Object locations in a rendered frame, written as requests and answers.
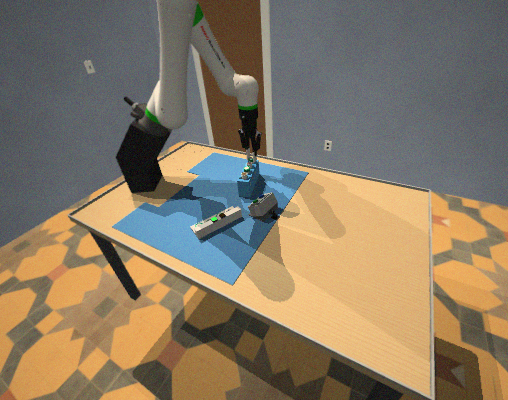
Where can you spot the dark grey table edge trim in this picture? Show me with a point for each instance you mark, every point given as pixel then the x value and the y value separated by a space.
pixel 397 382

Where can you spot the blue flat mat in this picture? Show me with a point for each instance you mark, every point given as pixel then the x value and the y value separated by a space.
pixel 225 252

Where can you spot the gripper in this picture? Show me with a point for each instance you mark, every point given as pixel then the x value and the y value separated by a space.
pixel 250 129

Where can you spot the blue rectangular tube holder block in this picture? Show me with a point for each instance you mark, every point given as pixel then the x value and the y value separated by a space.
pixel 244 187

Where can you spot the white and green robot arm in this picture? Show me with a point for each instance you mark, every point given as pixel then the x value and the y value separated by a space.
pixel 177 31

